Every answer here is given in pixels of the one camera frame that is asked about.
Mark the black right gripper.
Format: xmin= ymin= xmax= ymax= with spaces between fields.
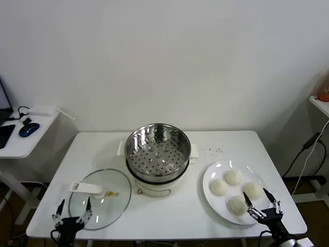
xmin=243 ymin=188 xmax=296 ymax=242

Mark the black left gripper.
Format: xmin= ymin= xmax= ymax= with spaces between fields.
xmin=52 ymin=197 xmax=93 ymax=247

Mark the white steamed baozi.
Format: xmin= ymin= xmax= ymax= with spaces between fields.
xmin=225 ymin=169 xmax=244 ymax=186
xmin=228 ymin=195 xmax=249 ymax=215
xmin=210 ymin=178 xmax=229 ymax=197
xmin=243 ymin=182 xmax=263 ymax=200

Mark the stainless steel steamer basket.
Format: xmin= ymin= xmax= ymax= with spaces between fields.
xmin=117 ymin=123 xmax=200 ymax=181

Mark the round glass lid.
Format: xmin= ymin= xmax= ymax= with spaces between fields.
xmin=68 ymin=168 xmax=133 ymax=231

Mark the white round plate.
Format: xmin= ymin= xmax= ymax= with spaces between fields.
xmin=202 ymin=161 xmax=271 ymax=226

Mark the white side table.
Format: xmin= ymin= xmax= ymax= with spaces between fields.
xmin=0 ymin=105 xmax=79 ymax=224

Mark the white electric cooker pot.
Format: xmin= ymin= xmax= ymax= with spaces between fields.
xmin=125 ymin=154 xmax=198 ymax=198

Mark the blue computer mouse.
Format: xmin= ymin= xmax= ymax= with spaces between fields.
xmin=18 ymin=122 xmax=41 ymax=137

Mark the black smartphone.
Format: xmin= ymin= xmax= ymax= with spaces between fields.
xmin=0 ymin=123 xmax=16 ymax=149

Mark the white power adapter box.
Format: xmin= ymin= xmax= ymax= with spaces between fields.
xmin=27 ymin=104 xmax=56 ymax=116

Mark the white shelf stand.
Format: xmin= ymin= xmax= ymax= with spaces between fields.
xmin=291 ymin=95 xmax=329 ymax=205

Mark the black laptop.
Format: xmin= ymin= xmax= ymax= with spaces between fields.
xmin=0 ymin=76 xmax=14 ymax=126

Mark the orange object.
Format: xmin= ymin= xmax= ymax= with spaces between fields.
xmin=317 ymin=77 xmax=329 ymax=102

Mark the white lid handle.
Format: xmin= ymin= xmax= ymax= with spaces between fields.
xmin=68 ymin=181 xmax=107 ymax=199

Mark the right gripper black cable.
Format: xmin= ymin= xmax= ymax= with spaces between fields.
xmin=259 ymin=230 xmax=273 ymax=247

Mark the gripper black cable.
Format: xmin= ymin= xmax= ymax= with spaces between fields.
xmin=50 ymin=228 xmax=61 ymax=247
xmin=259 ymin=230 xmax=273 ymax=247

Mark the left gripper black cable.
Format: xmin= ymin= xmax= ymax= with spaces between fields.
xmin=50 ymin=228 xmax=61 ymax=247

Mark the white hanging cable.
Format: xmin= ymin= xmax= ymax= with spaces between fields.
xmin=293 ymin=138 xmax=323 ymax=196

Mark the black cable with adapter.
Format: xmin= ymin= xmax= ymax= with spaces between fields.
xmin=282 ymin=131 xmax=325 ymax=179

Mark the thin black hanging cable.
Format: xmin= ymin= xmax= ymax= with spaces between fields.
xmin=315 ymin=140 xmax=326 ymax=177

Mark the black looped cable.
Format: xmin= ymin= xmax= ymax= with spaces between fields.
xmin=7 ymin=105 xmax=30 ymax=121

